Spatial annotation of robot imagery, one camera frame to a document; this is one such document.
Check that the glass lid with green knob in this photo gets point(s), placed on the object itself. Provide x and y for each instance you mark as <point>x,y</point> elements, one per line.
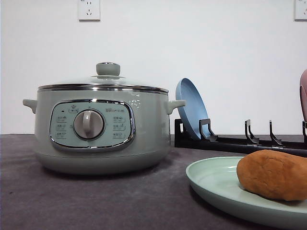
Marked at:
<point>108,80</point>

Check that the green plate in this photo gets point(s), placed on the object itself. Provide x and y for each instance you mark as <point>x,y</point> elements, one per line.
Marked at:
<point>218,178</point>

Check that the brown potato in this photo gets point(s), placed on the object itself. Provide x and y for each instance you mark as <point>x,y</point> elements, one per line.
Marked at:
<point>274,173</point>

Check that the blue plate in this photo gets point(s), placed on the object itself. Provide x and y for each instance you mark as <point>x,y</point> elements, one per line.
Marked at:
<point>194,110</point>

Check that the black plate rack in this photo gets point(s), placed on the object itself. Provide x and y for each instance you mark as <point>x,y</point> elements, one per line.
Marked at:
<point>208,141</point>

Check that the green electric steamer pot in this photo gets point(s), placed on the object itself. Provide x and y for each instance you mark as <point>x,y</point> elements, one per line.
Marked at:
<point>102,131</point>

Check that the pink plate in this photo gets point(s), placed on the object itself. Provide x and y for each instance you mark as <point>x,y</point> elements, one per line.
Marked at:
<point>303,93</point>

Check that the white wall socket left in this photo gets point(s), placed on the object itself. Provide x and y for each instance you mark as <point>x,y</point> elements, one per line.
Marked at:
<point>89,10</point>

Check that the white wall socket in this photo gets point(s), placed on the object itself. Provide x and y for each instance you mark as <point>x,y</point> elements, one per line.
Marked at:
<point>89,10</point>
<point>299,11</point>

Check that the white wall socket right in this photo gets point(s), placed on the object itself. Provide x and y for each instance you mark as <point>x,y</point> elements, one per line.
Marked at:
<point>299,11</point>

